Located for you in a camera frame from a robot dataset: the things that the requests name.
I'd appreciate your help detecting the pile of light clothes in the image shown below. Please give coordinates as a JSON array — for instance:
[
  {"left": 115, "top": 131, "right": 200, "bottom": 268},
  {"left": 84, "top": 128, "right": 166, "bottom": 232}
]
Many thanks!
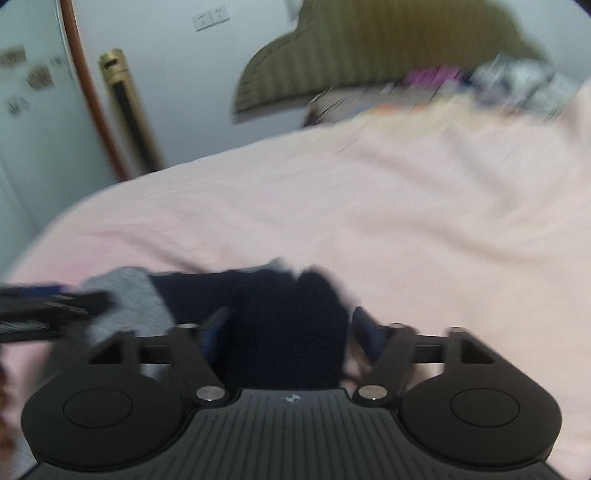
[{"left": 469, "top": 54, "right": 582, "bottom": 121}]

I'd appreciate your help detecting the white wall socket pair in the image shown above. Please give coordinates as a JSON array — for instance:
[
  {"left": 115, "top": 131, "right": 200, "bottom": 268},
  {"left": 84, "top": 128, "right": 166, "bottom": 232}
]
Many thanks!
[{"left": 192, "top": 5, "right": 230, "bottom": 32}]

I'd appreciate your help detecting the navy and grey knit sweater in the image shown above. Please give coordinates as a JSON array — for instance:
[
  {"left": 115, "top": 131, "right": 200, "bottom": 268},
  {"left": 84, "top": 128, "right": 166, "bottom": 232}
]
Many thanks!
[{"left": 72, "top": 261, "right": 349, "bottom": 390}]

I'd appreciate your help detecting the gold tower fan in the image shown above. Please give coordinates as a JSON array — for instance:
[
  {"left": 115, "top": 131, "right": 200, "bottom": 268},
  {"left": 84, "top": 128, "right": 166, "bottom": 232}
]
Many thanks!
[{"left": 98, "top": 48, "right": 163, "bottom": 174}]

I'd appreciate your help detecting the brown wooden door frame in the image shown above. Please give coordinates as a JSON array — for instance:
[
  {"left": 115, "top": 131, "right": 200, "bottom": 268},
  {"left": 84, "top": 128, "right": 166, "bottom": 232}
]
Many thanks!
[{"left": 57, "top": 0, "right": 130, "bottom": 182}]

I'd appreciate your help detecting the pink bed blanket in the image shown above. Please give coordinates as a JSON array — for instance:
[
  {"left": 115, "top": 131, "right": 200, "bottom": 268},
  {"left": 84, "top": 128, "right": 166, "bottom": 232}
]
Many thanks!
[{"left": 7, "top": 86, "right": 590, "bottom": 479}]

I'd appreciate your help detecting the purple garment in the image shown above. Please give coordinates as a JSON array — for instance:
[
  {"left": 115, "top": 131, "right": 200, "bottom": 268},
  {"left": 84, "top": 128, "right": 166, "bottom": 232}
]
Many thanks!
[{"left": 404, "top": 66, "right": 463, "bottom": 88}]

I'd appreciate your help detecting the olive upholstered headboard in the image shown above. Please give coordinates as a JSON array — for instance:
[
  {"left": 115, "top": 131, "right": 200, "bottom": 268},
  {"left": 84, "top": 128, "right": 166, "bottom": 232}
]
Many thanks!
[{"left": 233, "top": 0, "right": 544, "bottom": 114}]

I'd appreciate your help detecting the flower stickered glass door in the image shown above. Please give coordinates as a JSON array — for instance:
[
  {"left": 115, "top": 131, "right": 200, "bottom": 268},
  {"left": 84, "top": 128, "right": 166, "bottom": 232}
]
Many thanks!
[{"left": 1, "top": 1, "right": 116, "bottom": 271}]

